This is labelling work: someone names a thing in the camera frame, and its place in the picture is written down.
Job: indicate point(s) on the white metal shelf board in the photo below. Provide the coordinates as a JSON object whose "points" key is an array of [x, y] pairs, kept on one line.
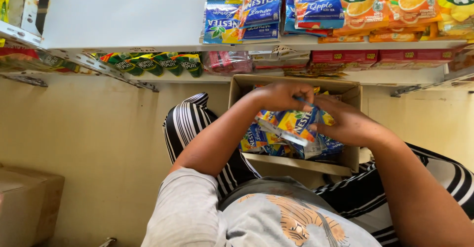
{"points": [[122, 13]]}

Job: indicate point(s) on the side shelf with packets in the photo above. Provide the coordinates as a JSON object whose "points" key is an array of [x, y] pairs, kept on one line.
{"points": [[22, 36]]}

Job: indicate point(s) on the pink packets in clear wrap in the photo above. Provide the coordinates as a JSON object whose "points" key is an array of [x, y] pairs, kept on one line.
{"points": [[227, 61]]}

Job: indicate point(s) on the stack of blue red packets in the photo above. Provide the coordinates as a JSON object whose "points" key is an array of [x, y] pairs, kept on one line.
{"points": [[318, 8]]}

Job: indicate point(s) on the stack of yellow juice packets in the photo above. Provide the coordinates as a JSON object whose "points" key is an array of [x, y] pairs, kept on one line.
{"points": [[455, 10]]}

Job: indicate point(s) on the row of green sauce sachets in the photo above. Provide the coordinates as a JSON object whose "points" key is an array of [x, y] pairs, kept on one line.
{"points": [[155, 63]]}

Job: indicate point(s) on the open brown cardboard box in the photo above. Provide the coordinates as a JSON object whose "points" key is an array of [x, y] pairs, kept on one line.
{"points": [[348, 91]]}

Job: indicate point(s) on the pile of blue drink packets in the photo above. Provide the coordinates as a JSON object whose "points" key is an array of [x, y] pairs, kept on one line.
{"points": [[259, 143]]}

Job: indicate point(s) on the lower white shelf board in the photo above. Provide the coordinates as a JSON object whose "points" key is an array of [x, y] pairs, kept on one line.
{"points": [[389, 77]]}

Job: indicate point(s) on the stack of orange juice packets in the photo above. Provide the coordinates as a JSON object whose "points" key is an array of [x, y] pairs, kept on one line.
{"points": [[385, 6]]}

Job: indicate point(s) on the black white striped trousers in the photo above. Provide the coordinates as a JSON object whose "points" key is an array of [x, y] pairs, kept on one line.
{"points": [[189, 125]]}

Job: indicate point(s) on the closed brown cardboard box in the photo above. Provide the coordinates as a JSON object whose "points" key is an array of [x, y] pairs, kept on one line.
{"points": [[27, 206]]}

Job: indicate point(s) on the stack of blue lemon packets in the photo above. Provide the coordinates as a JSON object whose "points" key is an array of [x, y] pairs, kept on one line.
{"points": [[226, 17]]}

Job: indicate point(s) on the red carton box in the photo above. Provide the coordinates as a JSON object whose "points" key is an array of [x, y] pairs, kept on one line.
{"points": [[414, 56], [344, 56]]}

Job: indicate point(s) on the blue yellow drink powder packet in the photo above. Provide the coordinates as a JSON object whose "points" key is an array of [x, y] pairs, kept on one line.
{"points": [[296, 125]]}

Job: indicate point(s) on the person's left hand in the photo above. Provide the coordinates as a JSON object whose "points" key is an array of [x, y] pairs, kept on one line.
{"points": [[281, 95]]}

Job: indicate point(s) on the person's right hand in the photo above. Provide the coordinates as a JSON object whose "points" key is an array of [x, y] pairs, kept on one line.
{"points": [[351, 125]]}

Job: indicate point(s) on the grey printed t-shirt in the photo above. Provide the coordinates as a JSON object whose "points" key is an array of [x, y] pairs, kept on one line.
{"points": [[229, 217]]}

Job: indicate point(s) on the grey metal shelf bracket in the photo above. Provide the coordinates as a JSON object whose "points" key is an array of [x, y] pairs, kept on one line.
{"points": [[122, 76], [429, 86]]}

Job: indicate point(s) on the person's left fingers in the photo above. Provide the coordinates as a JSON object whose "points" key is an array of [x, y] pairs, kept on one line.
{"points": [[305, 97]]}

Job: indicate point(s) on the stack of white flat boxes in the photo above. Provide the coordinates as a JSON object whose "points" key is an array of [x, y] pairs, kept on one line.
{"points": [[281, 56]]}

